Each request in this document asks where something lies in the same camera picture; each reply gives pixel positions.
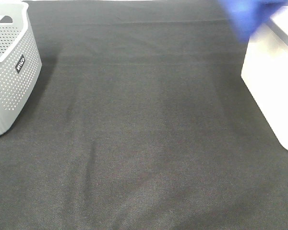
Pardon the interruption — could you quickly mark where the blue microfiber towel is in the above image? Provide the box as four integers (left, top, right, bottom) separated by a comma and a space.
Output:
218, 0, 288, 42

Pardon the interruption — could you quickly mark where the black fabric table cover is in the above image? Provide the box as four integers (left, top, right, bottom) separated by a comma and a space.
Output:
0, 0, 288, 230

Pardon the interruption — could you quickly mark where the white plastic storage basket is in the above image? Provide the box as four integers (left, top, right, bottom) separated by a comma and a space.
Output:
241, 4, 288, 150

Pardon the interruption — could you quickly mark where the grey perforated plastic basket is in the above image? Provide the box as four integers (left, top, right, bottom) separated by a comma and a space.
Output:
0, 0, 42, 136

